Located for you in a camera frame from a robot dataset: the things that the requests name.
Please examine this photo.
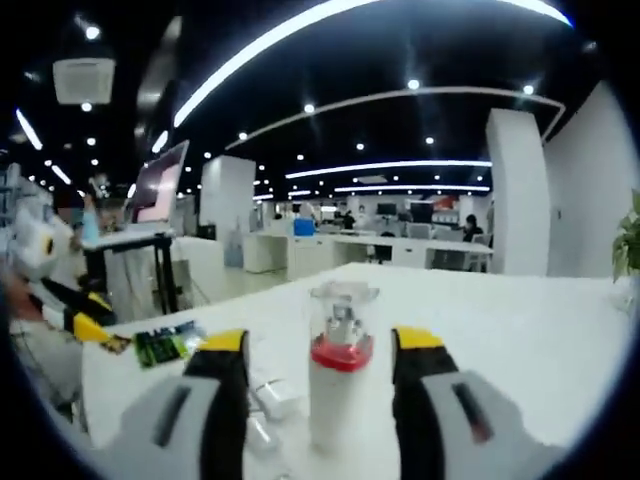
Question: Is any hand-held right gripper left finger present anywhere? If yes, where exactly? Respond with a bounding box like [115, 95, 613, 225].
[107, 328, 251, 480]

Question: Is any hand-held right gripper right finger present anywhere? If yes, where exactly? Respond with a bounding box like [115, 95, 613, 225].
[391, 325, 544, 480]

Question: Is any gold foil skincare sachet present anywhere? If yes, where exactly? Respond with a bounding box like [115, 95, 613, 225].
[96, 333, 135, 357]

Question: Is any small clear bottle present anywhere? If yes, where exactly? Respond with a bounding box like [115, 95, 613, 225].
[243, 415, 281, 464]

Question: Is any small white skincare bottle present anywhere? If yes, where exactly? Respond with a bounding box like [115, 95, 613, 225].
[248, 375, 302, 422]

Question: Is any black green skincare sachet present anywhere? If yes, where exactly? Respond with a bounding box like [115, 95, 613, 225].
[133, 321, 207, 370]

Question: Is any large red-ringed skincare bottle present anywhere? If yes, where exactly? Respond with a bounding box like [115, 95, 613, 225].
[308, 280, 380, 446]

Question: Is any person's white shirt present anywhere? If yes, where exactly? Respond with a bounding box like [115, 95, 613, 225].
[9, 319, 89, 431]

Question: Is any ceiling air vent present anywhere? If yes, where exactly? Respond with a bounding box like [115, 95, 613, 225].
[52, 57, 116, 105]

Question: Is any row of white office desks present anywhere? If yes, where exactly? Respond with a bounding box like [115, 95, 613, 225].
[244, 232, 494, 274]

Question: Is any green potted plant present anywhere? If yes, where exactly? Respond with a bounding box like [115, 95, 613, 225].
[612, 189, 640, 281]

